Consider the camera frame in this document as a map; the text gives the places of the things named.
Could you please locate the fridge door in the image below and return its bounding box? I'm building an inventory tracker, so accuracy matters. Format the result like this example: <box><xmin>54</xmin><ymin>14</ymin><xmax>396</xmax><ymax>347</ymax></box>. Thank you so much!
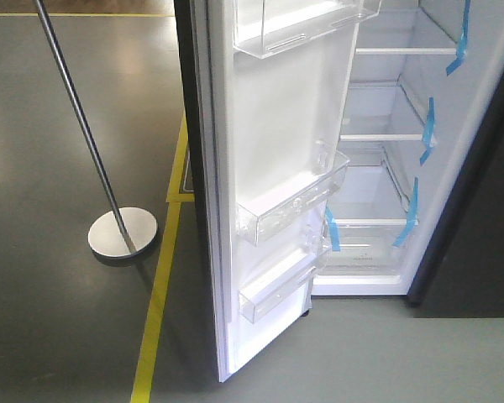
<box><xmin>174</xmin><ymin>1</ymin><xmax>364</xmax><ymax>382</ymax></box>

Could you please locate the dark grey fridge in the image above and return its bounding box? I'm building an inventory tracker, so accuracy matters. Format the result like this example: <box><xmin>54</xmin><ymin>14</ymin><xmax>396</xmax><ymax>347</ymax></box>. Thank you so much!
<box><xmin>312</xmin><ymin>1</ymin><xmax>504</xmax><ymax>318</ymax></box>

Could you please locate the clear door bin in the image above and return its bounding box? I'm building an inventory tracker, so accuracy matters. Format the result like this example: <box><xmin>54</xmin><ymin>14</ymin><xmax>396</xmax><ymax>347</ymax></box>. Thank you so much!
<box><xmin>236</xmin><ymin>141</ymin><xmax>349</xmax><ymax>246</ymax></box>
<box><xmin>239</xmin><ymin>243</ymin><xmax>331</xmax><ymax>323</ymax></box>
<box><xmin>234</xmin><ymin>0</ymin><xmax>381</xmax><ymax>59</ymax></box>

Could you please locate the dark floor sign sticker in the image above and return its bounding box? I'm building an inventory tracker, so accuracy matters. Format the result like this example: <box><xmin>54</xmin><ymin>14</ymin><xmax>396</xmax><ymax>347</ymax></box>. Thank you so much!
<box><xmin>181</xmin><ymin>148</ymin><xmax>194</xmax><ymax>193</ymax></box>

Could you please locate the clear lower door bin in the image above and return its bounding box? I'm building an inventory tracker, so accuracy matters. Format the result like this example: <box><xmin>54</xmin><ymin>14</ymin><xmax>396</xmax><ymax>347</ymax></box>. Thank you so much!
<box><xmin>239</xmin><ymin>243</ymin><xmax>331</xmax><ymax>323</ymax></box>

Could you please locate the metal sign stand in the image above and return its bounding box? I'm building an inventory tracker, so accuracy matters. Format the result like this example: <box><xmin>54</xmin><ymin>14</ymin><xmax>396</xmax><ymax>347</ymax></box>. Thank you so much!
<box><xmin>34</xmin><ymin>1</ymin><xmax>158</xmax><ymax>259</ymax></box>

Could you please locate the clear upper door bin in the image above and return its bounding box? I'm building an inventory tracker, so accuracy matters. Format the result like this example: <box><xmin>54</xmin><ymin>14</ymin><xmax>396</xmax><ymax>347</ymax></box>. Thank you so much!
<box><xmin>234</xmin><ymin>0</ymin><xmax>381</xmax><ymax>59</ymax></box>

